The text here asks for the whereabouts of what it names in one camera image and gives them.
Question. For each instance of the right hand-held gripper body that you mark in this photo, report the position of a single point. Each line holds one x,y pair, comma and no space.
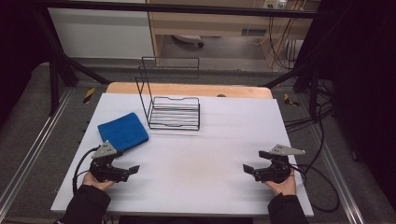
275,171

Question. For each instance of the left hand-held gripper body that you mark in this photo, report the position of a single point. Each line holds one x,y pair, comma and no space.
104,169

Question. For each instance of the blue towel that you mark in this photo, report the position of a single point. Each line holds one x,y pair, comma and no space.
123,130

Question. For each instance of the person's left hand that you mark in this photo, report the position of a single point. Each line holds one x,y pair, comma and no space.
93,183

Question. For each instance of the person's right hand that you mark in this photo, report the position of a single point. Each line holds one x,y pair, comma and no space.
285,186

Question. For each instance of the white foam board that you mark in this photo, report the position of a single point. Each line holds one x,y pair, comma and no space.
193,161

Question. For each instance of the yellow black tape strip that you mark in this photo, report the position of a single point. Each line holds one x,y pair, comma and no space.
89,95
290,100

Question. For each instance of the black metal stand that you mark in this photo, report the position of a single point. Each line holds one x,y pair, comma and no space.
313,90
54,81

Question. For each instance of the white cabinet panel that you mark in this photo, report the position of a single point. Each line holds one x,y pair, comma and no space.
99,32

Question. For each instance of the white chair base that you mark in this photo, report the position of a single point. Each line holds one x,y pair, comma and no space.
188,39

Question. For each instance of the light wooden desk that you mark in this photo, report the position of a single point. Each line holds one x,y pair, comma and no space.
218,23

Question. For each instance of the white power strip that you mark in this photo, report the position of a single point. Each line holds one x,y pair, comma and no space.
274,3

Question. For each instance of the black metal crossbar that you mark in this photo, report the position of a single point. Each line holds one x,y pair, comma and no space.
186,8

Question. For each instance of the aluminium rail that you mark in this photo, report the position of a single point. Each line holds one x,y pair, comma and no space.
339,180
31,155

